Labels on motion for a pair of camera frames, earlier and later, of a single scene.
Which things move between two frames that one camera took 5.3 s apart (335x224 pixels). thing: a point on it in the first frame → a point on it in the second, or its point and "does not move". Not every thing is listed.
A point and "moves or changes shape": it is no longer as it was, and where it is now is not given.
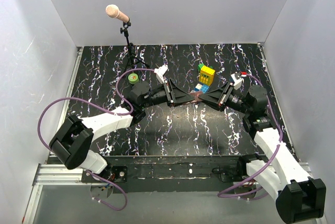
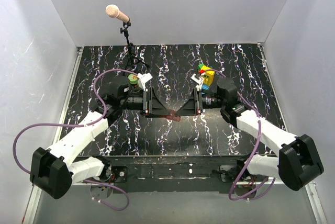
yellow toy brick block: (206, 75) does not move
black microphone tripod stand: (126, 24) does not move
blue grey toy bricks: (203, 88) does not move
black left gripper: (175, 96) → (155, 107)
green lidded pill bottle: (133, 78) does not move
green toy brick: (199, 66) does not move
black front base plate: (181, 174) does not move
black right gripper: (222, 94) → (190, 108)
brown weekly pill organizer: (196, 93) moves or changes shape
